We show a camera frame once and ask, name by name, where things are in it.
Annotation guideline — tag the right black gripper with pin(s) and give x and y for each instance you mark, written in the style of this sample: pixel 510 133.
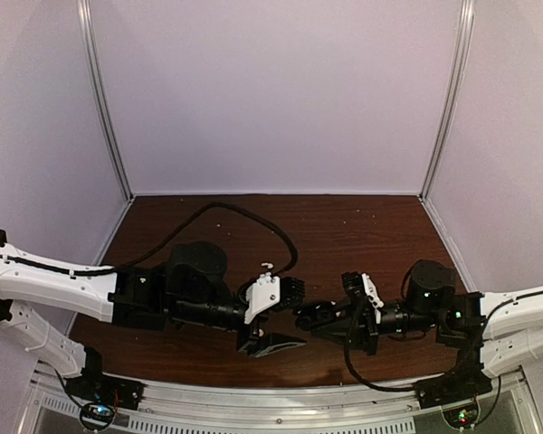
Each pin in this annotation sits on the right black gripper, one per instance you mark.
pixel 366 334

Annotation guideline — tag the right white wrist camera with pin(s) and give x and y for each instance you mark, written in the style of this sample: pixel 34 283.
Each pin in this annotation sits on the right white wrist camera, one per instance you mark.
pixel 371 292

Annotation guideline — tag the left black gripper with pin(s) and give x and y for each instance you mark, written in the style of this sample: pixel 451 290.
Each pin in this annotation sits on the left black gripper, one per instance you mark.
pixel 271 343

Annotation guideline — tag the right aluminium frame post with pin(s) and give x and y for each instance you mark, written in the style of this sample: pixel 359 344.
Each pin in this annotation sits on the right aluminium frame post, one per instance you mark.
pixel 463 41

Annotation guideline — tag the aluminium frame post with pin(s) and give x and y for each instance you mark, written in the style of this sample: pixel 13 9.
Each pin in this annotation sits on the aluminium frame post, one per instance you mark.
pixel 100 98
pixel 463 41

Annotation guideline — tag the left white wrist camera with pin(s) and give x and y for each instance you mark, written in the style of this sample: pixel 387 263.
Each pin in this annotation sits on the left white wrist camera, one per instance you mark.
pixel 270 292

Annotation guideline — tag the front aluminium rail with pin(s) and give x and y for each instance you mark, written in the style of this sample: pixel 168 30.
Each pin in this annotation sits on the front aluminium rail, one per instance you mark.
pixel 178 408

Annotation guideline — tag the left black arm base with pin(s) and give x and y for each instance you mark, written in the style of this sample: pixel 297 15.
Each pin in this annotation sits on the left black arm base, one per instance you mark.
pixel 94 385

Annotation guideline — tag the left aluminium frame post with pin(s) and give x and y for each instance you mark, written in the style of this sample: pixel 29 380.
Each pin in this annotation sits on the left aluminium frame post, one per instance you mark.
pixel 100 98

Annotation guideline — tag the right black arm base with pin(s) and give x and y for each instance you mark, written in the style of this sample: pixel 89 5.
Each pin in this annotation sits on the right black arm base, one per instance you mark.
pixel 465 381

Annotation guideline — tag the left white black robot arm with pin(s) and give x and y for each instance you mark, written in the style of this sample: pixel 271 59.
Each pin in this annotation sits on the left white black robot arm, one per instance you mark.
pixel 188 288

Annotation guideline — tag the black earbud charging case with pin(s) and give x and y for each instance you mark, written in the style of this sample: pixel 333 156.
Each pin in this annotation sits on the black earbud charging case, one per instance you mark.
pixel 306 323

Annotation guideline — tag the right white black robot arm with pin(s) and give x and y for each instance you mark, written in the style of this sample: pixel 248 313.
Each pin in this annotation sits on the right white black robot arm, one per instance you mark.
pixel 493 332

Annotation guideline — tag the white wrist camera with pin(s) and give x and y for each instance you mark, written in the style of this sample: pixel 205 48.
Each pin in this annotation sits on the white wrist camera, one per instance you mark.
pixel 270 292
pixel 371 292

